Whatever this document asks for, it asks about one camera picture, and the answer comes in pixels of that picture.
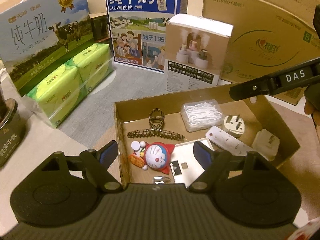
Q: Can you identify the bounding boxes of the white remote control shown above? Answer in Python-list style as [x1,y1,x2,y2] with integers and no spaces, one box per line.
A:
[205,126,254,156]

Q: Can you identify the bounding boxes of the white square tray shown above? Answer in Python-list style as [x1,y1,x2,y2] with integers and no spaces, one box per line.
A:
[170,140,204,187]

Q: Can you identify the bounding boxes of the white three-pin plug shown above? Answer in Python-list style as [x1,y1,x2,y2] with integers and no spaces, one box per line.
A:
[222,114,245,138]

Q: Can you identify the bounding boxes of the clear dental floss pick box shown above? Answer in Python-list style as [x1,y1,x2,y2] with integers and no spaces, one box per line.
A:
[180,99,225,132]

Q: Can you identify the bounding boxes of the Doraemon toy figure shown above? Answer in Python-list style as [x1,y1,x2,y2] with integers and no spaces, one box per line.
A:
[128,140,175,174]

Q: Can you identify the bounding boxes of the white two-pin adapter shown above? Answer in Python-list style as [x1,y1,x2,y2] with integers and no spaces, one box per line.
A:
[252,129,280,161]

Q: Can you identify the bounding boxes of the chrome wire hook rack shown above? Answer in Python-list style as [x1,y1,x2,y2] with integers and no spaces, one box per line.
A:
[152,176,172,184]

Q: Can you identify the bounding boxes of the leopard print hair claw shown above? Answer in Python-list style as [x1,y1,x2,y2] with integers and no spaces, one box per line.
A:
[126,108,185,141]

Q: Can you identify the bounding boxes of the person's right hand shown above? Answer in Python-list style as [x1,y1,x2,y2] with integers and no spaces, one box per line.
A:
[304,83,320,126]

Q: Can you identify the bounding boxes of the large brown cardboard box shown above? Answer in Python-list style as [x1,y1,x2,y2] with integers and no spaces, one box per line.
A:
[202,0,320,106]

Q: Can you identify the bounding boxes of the shallow cardboard tray box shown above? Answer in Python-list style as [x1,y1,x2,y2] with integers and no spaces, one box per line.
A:
[114,85,300,185]

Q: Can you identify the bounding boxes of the white humidifier product box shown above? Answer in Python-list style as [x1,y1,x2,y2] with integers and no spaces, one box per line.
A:
[164,14,233,92]

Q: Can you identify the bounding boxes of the green tissue pack bundle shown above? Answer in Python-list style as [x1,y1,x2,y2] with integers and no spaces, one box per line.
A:
[22,43,113,128]

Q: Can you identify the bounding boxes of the dark green tin lower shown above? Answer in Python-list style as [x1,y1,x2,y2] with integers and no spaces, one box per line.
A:
[1,98,25,167]

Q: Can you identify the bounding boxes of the dark jars behind cartons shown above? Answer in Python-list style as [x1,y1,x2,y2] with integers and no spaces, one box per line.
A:
[89,12,110,42]

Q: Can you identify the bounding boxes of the green pasture milk carton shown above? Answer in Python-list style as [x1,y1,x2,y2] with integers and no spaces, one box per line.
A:
[1,0,94,96]

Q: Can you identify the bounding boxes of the blue milk carton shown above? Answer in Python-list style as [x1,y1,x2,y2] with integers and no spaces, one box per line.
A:
[106,0,188,72]

